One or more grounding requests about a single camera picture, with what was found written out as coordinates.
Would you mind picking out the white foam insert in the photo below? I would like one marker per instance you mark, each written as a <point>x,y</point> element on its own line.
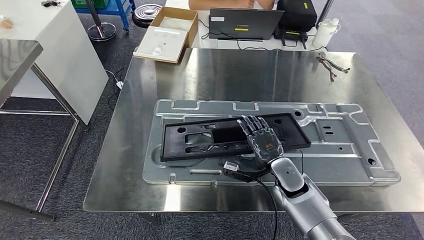
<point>162,43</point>

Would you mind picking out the black equipment case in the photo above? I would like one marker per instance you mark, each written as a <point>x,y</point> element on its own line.
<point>298,15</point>

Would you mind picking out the white plastic bottle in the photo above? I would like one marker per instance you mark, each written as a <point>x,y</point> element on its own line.
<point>323,34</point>

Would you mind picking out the person's right forearm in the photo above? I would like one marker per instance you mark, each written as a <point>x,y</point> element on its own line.
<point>215,4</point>

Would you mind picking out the dark grey laptop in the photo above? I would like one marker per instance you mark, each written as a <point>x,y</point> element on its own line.
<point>245,23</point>

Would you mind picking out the steel pole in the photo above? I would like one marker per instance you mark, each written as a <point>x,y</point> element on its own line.
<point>326,10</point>

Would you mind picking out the stamped grey metal plate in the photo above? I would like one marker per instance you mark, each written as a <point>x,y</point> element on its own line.
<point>348,149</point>

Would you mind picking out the blue metal cart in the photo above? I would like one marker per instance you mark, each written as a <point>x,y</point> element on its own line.
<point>119,8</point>

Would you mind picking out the chrome barrier stanchion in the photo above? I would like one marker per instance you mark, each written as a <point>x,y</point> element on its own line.
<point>101,31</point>

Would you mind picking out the green plastic bin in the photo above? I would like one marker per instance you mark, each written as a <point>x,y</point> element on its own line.
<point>96,3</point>

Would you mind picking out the white power strip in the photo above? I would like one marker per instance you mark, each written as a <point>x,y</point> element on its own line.
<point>119,84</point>

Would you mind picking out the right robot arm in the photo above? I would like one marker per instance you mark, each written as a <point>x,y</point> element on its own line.
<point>298,198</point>

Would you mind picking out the long black plastic car part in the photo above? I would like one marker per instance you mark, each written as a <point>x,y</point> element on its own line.
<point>294,136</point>

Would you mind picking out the brown cardboard box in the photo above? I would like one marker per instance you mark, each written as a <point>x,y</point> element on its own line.
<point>193,30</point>

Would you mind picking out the stainless steel workbench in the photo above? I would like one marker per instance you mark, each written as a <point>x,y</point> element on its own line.
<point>215,76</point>

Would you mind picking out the black round ribbed base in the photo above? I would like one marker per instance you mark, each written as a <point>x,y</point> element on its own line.
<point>147,15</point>

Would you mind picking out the stainless steel side table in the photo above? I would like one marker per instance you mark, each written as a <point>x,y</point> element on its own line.
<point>16,63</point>

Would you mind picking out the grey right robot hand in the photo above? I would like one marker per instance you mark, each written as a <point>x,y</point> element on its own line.
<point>265,142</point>

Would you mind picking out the person's left forearm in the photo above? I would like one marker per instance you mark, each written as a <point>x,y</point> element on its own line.
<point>265,3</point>

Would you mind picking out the white cabinet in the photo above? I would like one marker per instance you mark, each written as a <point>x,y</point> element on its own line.
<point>66,49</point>

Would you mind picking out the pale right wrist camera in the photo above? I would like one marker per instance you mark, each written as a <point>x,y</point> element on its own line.
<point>231,166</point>

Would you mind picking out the small black object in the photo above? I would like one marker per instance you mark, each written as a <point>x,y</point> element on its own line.
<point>51,3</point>

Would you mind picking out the white desk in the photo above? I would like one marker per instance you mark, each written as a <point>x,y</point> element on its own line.
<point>177,3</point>

